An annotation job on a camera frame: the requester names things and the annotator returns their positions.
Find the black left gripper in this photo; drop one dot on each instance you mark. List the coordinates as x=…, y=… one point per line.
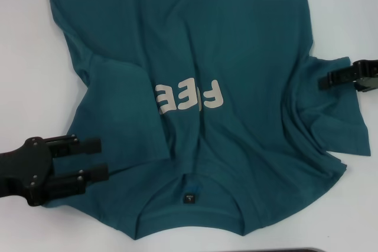
x=32, y=165

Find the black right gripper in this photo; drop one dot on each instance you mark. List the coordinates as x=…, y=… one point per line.
x=369, y=75

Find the teal t-shirt with beige print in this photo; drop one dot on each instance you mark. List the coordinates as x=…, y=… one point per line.
x=206, y=42

